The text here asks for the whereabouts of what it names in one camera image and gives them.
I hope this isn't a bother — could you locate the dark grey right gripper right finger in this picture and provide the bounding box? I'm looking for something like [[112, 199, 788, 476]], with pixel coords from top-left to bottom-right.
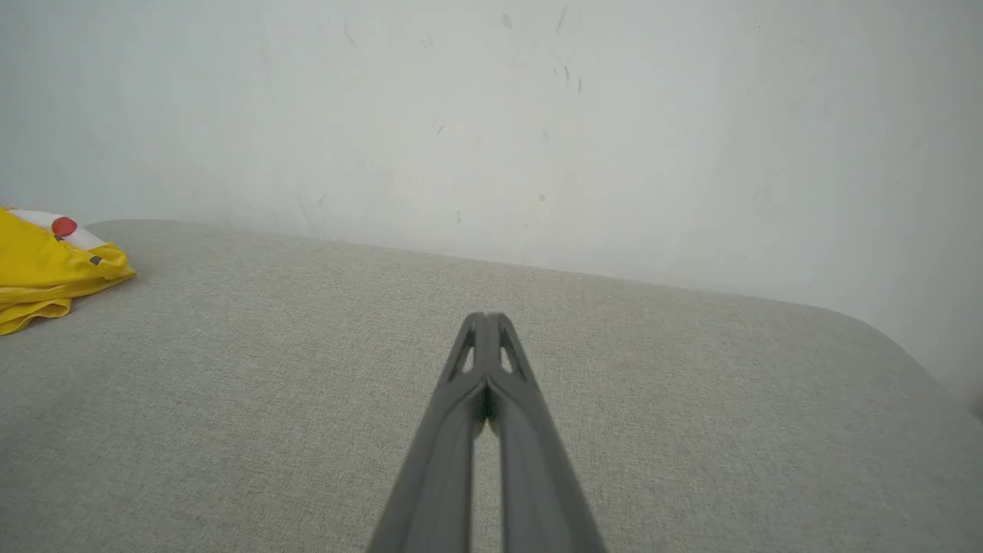
[[485, 311, 609, 553]]

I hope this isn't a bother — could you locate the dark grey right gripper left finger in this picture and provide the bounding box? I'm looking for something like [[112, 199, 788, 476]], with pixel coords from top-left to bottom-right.
[[367, 312, 488, 553]]

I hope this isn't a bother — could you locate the yellow cartoon print garment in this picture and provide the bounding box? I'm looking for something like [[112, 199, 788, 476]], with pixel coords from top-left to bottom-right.
[[0, 206, 137, 336]]

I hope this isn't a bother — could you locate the grey fabric sofa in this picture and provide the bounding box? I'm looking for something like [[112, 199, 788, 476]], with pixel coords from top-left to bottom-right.
[[0, 219, 983, 553]]

